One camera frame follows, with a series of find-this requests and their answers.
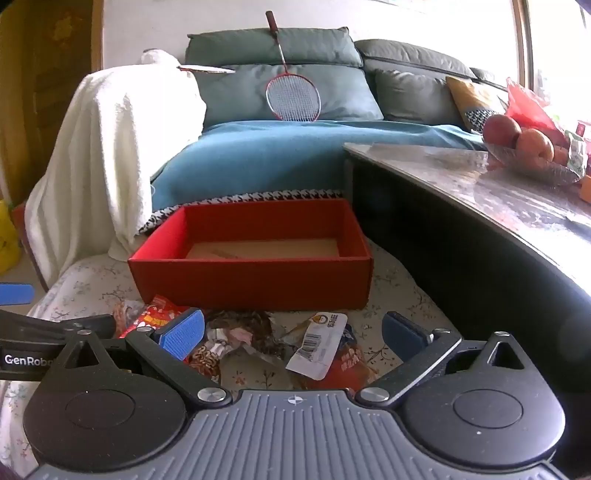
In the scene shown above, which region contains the long green pillow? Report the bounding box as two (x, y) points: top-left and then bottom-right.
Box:
(185, 27), (363, 69)

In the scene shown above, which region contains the yellow bag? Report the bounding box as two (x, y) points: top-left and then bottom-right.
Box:
(0, 199), (22, 274)

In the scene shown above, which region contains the grey green sofa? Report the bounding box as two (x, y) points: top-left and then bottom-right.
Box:
(150, 27), (509, 213)

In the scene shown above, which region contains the red badminton racket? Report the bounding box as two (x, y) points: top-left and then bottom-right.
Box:
(264, 10), (321, 122)

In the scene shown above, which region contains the marble top coffee table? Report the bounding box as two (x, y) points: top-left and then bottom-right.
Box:
(342, 142), (591, 462)

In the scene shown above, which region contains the red cardboard box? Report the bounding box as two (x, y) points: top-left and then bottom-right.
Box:
(128, 199), (374, 310)

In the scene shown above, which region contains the window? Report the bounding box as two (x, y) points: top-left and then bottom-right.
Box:
(512, 0), (591, 121)

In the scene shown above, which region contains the wooden door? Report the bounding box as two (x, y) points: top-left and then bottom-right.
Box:
(0, 0), (105, 204)

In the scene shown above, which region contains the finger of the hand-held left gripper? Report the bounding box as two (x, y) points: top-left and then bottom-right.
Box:
(0, 283), (36, 306)
(0, 309), (116, 344)

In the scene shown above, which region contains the yellow patterned cushion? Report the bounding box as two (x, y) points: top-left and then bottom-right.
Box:
(445, 76), (509, 134)

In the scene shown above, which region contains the red plastic bag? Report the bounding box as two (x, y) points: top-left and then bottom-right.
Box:
(503, 78), (568, 148)

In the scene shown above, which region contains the dark brown snack packet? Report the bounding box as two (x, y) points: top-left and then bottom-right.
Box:
(203, 309), (273, 344)

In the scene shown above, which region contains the floral mat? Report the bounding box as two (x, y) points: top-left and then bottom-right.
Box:
(0, 240), (462, 480)

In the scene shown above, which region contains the white knit blanket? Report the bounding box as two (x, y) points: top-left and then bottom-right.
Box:
(24, 50), (207, 289)

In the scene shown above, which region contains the silver snack packet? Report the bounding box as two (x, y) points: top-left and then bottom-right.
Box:
(205, 325), (254, 358)

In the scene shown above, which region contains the brown patterned snack packet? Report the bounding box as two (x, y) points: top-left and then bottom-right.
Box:
(187, 344), (223, 384)

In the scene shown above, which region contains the grey pillow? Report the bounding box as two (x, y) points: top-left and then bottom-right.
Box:
(375, 69), (467, 126)

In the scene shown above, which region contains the glass fruit bowl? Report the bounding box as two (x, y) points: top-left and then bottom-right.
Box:
(482, 134), (583, 186)

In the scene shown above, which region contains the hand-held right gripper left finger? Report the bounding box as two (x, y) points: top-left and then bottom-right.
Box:
(55, 309), (232, 408)

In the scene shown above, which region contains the teal blanket with houndstooth trim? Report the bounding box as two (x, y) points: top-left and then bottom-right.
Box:
(139, 119), (488, 234)

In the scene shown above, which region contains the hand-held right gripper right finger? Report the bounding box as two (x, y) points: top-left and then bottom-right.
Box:
(355, 311), (539, 407)

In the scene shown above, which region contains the red orange snack packet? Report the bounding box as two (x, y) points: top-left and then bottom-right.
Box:
(305, 323), (372, 394)

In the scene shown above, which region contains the green white packet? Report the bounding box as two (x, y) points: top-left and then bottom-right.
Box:
(566, 130), (589, 177)

